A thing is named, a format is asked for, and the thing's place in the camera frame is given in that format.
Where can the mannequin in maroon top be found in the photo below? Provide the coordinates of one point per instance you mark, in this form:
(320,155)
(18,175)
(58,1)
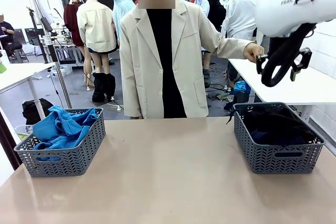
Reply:
(72,22)

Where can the blue bag on floor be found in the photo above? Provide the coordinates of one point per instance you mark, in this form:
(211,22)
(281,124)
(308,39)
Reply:
(241,87)

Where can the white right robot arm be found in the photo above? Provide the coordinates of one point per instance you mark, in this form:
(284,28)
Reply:
(288,11)

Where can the grey woven plastic basket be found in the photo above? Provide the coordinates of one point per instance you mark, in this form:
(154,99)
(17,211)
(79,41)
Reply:
(65,163)
(275,161)

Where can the person in beige coat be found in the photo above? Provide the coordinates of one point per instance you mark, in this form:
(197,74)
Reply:
(141,64)

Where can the black bottoms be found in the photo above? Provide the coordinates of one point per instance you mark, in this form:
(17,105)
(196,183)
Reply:
(275,121)

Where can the person's left forearm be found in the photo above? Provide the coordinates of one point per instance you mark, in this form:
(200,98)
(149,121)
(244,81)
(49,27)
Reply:
(231,45)

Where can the black trousers at mannequin feet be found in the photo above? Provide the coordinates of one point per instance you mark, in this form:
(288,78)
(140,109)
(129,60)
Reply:
(103,86)

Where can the mannequin in cream jacket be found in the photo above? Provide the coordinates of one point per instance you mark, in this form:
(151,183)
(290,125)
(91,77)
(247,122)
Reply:
(95,27)

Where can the white side table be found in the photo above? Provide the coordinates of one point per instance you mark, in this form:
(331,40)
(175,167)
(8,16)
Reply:
(23,73)

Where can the large white table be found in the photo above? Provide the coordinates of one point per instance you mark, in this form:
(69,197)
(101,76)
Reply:
(302,93)

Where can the black tripod stand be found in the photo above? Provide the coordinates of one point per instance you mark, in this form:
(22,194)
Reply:
(36,37)

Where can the metal pole with black clamp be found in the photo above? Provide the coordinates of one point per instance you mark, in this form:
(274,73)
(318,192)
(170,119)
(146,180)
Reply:
(61,82)

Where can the black bag on floor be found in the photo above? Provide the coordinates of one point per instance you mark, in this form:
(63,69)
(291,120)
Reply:
(34,111)

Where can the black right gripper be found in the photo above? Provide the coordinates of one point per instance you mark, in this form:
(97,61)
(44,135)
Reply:
(277,45)

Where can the mannequin in black jacket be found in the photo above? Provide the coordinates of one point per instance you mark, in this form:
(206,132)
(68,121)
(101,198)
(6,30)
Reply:
(218,11)

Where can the mannequin in light blue fleece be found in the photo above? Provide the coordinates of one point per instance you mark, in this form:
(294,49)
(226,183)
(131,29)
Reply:
(122,6)

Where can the seated person in dark shirt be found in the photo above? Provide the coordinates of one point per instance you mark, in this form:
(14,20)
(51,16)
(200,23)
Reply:
(5,32)

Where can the person's left hand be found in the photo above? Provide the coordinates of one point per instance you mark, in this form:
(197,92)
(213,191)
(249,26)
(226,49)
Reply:
(253,52)

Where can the green cup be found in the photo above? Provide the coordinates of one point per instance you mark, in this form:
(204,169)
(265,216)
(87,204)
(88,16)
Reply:
(2,67)

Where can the dark computer monitor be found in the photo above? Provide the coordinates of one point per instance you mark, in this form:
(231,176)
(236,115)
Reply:
(32,36)

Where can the mannequin in white shirt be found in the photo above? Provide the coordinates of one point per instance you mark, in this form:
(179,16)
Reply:
(241,16)

